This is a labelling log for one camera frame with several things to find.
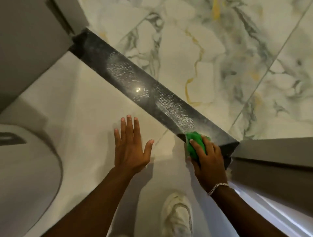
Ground green scrubbing sponge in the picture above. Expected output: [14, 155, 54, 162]
[185, 131, 212, 167]

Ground white toilet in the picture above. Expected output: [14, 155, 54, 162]
[0, 123, 64, 237]

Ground grey door frame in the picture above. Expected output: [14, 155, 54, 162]
[229, 138, 313, 218]
[0, 0, 90, 115]

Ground black stone threshold strip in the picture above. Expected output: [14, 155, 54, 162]
[68, 28, 240, 170]

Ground person's left hand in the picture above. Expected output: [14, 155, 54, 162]
[114, 115, 155, 175]

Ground white sneaker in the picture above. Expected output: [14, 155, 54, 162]
[160, 192, 194, 237]

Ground person's left forearm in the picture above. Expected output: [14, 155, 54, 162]
[41, 166, 148, 237]

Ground person's right hand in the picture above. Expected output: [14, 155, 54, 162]
[186, 139, 229, 195]

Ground silver chain bracelet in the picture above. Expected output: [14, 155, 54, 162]
[207, 183, 229, 196]

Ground white door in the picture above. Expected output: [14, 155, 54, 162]
[227, 181, 313, 237]

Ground person's right forearm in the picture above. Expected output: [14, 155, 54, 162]
[209, 185, 289, 237]

